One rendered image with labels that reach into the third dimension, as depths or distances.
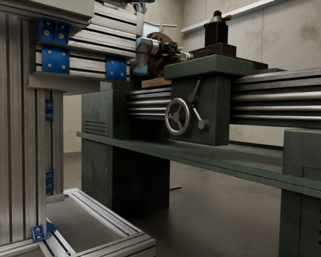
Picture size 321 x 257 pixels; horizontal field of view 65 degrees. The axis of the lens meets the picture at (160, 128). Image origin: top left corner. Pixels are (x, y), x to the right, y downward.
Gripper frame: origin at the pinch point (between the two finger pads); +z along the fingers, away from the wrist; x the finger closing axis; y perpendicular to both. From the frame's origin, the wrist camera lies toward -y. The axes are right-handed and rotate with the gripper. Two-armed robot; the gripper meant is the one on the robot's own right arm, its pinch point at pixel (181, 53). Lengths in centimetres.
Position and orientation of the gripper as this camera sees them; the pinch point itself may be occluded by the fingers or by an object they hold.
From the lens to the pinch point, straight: 158.1
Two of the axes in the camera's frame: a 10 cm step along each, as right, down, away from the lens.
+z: 8.1, -0.2, 5.9
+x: 0.2, -10.0, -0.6
